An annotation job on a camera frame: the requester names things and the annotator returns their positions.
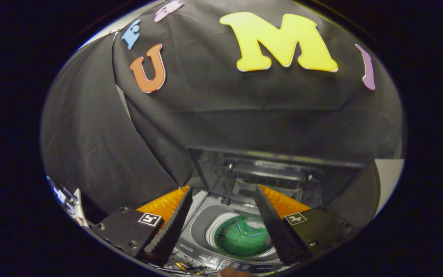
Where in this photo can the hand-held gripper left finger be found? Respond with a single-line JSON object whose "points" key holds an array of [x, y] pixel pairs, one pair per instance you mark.
{"points": [[171, 227]]}

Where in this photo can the grey cabinet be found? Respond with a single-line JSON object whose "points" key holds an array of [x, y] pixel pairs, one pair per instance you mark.
{"points": [[390, 181]]}

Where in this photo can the grey washing machine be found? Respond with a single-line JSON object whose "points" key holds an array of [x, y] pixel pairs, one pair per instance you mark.
{"points": [[202, 227]]}

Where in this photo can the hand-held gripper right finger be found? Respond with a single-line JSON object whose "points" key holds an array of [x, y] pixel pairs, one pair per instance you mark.
{"points": [[273, 227]]}

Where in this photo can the green polo shirt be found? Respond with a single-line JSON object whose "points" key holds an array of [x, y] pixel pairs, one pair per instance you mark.
{"points": [[244, 240]]}

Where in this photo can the dark washing machine lid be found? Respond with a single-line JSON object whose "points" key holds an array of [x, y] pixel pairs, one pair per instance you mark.
{"points": [[267, 169]]}

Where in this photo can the black backdrop cloth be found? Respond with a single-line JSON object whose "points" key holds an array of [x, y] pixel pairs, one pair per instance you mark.
{"points": [[225, 104]]}

